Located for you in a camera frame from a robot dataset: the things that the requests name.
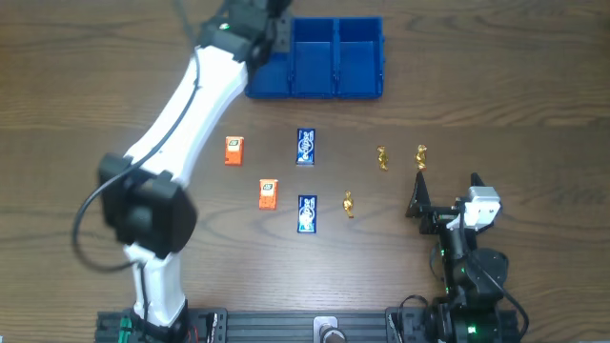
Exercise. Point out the mounting rail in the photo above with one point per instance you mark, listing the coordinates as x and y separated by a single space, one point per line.
286 326

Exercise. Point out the blue candy pack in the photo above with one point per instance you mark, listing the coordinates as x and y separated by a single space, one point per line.
305 147
307 214

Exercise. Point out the blue tray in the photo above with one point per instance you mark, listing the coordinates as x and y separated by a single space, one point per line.
314 71

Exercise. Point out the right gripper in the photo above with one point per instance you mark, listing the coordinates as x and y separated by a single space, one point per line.
436 219

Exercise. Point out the gold candy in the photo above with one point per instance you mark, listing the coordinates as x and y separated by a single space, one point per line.
420 157
382 158
348 205

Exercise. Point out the orange candy box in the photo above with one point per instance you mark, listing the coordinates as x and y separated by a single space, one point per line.
268 195
233 151

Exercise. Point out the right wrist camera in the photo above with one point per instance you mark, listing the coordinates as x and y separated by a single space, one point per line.
479 205

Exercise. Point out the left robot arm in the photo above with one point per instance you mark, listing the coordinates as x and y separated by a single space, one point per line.
205 95

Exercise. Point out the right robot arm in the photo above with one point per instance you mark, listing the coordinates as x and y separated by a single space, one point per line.
481 271

